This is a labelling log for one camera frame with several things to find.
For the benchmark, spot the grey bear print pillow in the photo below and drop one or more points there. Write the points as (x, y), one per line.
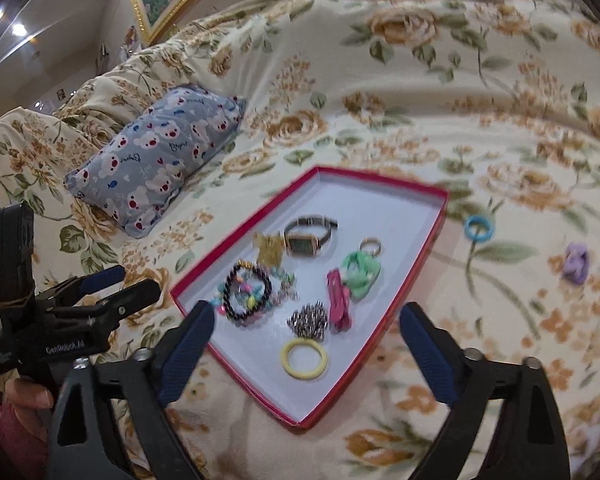
(160, 150)

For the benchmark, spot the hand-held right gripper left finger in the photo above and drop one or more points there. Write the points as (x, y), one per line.
(190, 345)

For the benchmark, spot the silver wrist watch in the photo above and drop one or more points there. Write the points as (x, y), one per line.
(302, 244)

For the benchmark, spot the yellow translucent hair claw clip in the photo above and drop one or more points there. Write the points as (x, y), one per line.
(270, 252)

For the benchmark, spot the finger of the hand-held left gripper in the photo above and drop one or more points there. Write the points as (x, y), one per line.
(105, 277)
(135, 297)

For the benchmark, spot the purple flower hair clip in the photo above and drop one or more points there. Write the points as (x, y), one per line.
(575, 262)

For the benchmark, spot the person's left hand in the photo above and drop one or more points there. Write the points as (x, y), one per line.
(27, 395)

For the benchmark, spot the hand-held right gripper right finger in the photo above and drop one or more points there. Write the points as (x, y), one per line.
(430, 355)

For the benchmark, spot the red-rimmed white tray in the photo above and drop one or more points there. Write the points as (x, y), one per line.
(390, 220)

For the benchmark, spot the floral blanket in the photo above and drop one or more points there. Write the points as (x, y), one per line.
(430, 110)

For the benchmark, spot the silver studded hair clip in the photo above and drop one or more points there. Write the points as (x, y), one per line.
(307, 322)

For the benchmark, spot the pink hair clip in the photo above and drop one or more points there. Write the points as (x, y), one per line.
(337, 300)

